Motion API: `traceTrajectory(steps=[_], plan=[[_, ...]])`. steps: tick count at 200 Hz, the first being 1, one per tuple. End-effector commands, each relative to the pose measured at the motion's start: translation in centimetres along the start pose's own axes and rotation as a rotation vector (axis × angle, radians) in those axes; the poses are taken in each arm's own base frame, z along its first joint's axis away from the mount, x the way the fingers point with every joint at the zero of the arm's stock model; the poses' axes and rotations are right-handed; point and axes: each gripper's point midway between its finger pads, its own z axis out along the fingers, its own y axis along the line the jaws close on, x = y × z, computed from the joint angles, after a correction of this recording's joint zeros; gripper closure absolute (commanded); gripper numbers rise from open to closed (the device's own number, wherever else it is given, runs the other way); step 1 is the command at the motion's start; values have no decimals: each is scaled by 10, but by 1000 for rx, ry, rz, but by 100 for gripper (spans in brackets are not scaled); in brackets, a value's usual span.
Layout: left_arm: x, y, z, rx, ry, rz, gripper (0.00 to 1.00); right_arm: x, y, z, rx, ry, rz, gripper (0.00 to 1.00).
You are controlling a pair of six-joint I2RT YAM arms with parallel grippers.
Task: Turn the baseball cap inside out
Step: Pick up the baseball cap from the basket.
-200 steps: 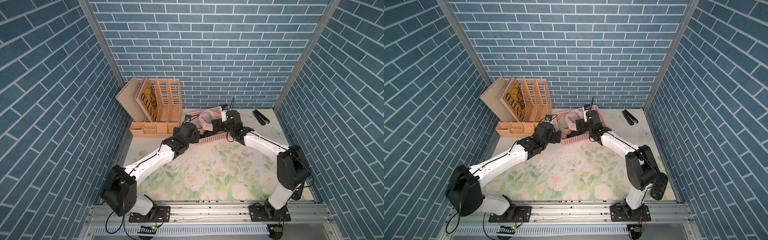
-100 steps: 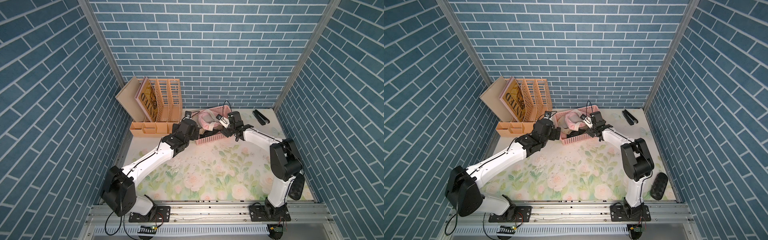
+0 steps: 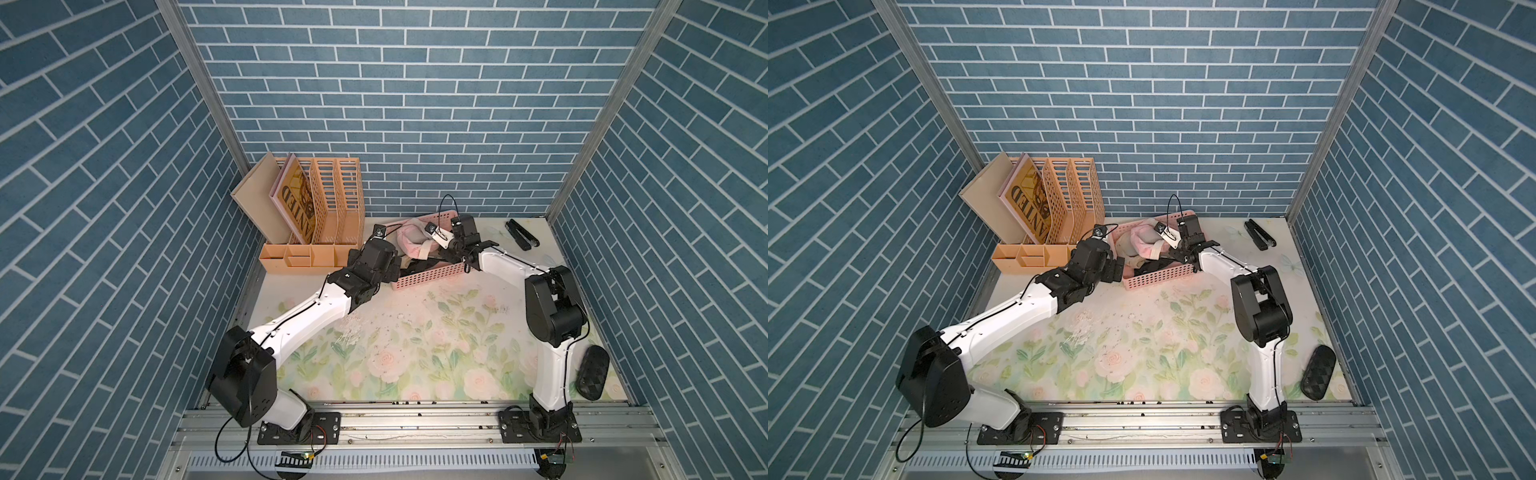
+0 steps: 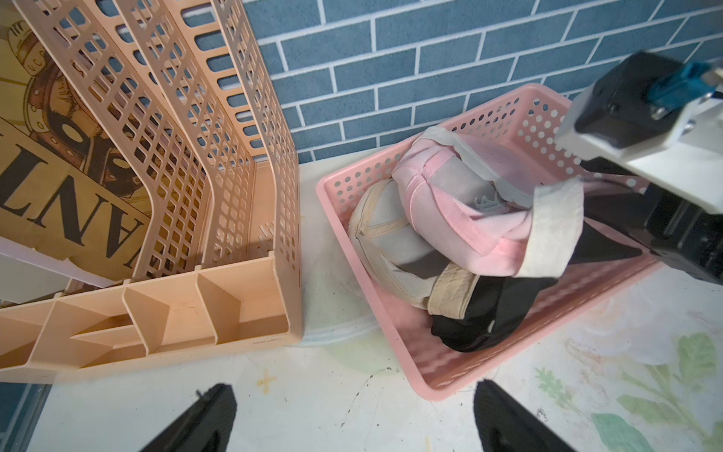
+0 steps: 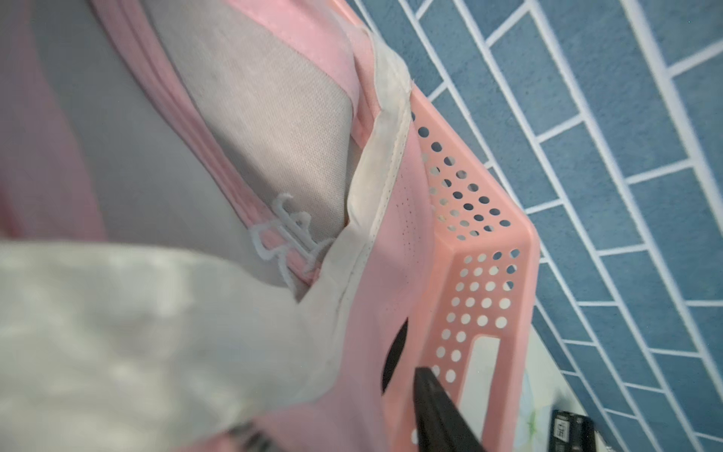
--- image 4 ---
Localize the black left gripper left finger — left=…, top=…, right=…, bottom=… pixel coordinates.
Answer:
left=142, top=383, right=237, bottom=452

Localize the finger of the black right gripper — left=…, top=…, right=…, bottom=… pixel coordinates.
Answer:
left=569, top=222, right=643, bottom=265

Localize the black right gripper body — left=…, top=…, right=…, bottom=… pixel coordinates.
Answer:
left=585, top=180, right=722, bottom=286

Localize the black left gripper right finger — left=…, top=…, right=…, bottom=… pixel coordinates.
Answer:
left=474, top=380, right=574, bottom=452

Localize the pink baseball cap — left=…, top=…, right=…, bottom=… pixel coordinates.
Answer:
left=390, top=125, right=651, bottom=279

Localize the black baseball cap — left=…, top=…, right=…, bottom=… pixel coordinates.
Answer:
left=431, top=276, right=558, bottom=353

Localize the beige baseball cap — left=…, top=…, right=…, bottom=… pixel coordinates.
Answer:
left=348, top=179, right=479, bottom=320

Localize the pink perforated plastic basket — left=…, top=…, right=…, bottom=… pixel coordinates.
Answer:
left=316, top=84, right=662, bottom=401

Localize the wanted poster book pink edge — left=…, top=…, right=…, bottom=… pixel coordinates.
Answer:
left=1, top=1, right=152, bottom=286

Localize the peach plastic desk organizer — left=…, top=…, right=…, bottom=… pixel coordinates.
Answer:
left=1, top=1, right=303, bottom=384

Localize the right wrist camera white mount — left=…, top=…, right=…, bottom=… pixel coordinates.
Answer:
left=554, top=50, right=723, bottom=216

